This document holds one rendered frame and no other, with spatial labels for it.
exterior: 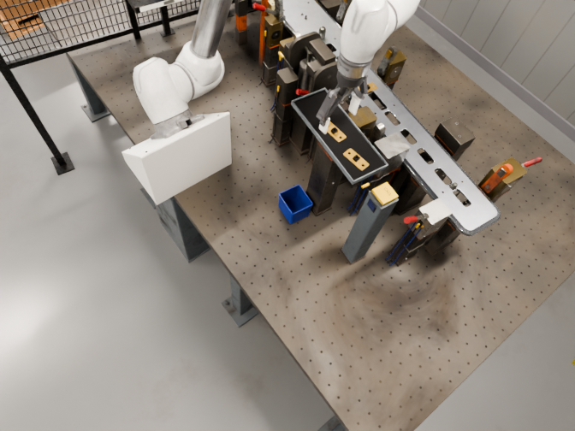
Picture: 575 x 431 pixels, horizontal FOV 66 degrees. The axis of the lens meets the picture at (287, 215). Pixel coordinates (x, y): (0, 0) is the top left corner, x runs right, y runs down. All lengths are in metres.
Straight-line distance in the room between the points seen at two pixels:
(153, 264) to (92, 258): 0.33
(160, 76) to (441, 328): 1.39
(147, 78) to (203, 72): 0.22
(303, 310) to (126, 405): 1.06
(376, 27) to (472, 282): 1.12
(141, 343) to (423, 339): 1.36
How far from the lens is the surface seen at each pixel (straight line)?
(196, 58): 1.81
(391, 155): 1.53
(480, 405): 2.56
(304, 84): 1.78
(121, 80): 2.30
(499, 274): 1.96
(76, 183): 2.87
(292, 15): 2.13
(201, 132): 1.65
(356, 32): 1.15
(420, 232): 1.56
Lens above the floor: 2.27
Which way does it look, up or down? 61 degrees down
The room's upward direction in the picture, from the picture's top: 10 degrees clockwise
